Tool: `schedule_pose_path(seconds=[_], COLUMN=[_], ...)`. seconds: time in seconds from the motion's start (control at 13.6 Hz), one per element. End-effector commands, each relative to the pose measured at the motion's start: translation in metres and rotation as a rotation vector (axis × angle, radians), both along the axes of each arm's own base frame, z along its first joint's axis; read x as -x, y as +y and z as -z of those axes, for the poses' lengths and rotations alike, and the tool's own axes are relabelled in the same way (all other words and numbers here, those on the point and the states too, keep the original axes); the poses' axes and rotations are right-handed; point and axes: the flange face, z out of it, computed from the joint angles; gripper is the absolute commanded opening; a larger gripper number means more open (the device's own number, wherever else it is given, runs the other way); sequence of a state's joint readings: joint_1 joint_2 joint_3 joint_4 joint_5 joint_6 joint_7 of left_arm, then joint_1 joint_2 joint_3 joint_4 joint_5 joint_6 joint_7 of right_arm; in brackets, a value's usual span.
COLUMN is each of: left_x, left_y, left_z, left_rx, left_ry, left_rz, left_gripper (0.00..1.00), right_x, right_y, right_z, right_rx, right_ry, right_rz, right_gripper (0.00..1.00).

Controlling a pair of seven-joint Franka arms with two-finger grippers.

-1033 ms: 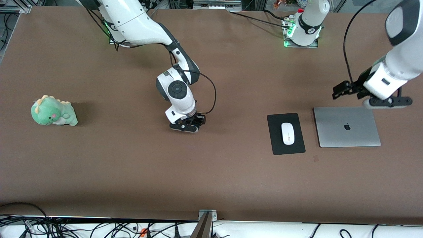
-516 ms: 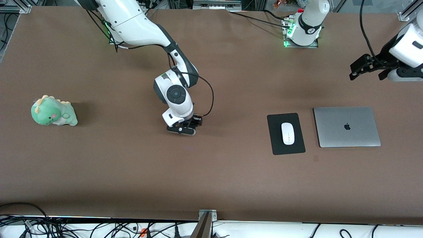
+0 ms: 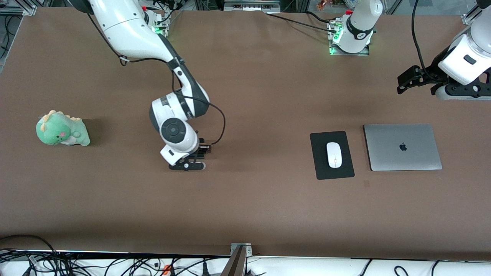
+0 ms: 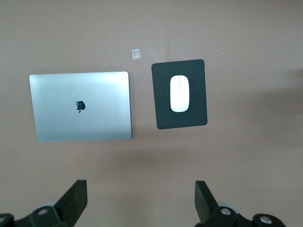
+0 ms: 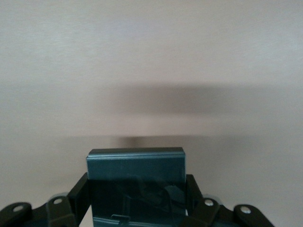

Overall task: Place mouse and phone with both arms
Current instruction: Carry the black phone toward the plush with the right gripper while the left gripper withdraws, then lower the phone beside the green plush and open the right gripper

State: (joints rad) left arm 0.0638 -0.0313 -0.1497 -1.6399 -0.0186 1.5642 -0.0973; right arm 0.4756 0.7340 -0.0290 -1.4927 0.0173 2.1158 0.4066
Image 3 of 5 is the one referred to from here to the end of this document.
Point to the silver closed laptop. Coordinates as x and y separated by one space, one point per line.
402 147

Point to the aluminium frame rail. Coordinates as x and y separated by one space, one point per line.
251 4

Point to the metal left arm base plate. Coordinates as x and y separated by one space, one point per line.
347 53

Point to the clear tape piece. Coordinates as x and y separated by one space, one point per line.
366 184

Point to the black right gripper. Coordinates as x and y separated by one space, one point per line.
201 150

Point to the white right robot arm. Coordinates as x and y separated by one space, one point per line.
126 30

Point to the white computer mouse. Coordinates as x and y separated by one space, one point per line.
334 155

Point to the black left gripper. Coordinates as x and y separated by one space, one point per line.
430 73

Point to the aluminium frame corner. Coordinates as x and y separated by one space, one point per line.
19 5

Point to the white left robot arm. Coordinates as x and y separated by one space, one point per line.
360 19

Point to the dark aluminium profile post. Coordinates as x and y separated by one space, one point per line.
234 266

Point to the green dinosaur plush toy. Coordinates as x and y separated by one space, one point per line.
57 130

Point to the black mouse pad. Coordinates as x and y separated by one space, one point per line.
318 157

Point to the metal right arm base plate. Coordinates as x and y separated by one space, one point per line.
163 27

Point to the metal table edge bracket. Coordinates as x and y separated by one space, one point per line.
241 248

